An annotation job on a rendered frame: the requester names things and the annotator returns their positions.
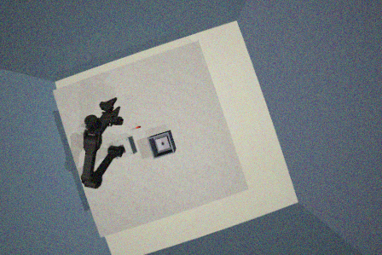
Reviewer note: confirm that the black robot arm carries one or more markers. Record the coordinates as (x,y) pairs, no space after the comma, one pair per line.
(92,143)

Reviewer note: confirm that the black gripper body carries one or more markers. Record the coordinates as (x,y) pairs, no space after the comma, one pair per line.
(105,115)

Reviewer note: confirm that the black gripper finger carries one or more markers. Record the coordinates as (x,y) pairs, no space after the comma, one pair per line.
(112,101)
(115,112)

